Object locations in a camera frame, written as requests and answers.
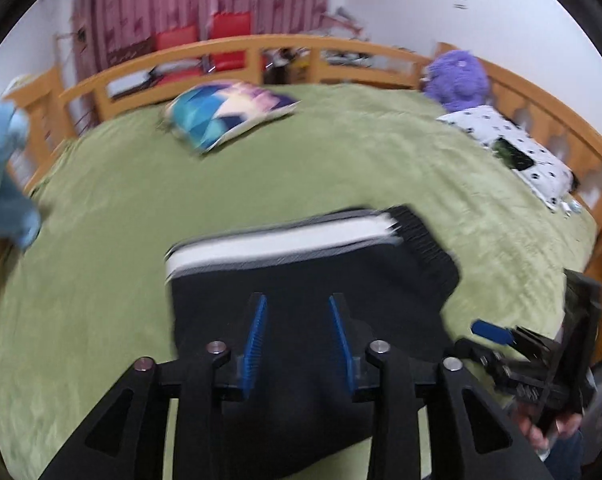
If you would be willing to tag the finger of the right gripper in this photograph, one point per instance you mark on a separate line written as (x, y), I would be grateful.
(494, 333)

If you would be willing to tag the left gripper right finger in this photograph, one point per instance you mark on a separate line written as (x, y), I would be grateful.
(470, 437)

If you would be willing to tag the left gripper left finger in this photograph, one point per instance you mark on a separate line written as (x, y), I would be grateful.
(123, 436)

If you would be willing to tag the black pants white waistband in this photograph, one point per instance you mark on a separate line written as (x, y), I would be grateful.
(395, 279)

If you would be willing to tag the person's right hand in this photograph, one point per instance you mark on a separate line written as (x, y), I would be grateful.
(564, 427)

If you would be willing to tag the green bed blanket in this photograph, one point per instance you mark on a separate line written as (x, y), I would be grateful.
(89, 295)

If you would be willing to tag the white black-dotted pillow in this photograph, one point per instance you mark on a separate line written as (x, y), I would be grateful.
(547, 176)

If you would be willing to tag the black phone on pillow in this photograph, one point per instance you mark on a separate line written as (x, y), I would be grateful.
(514, 157)

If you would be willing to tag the purple plush toy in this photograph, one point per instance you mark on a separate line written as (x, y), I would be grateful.
(457, 80)

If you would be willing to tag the blue plush toy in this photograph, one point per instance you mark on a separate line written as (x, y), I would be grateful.
(20, 220)

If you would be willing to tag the colourful geometric pillow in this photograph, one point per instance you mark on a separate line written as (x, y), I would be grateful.
(209, 115)

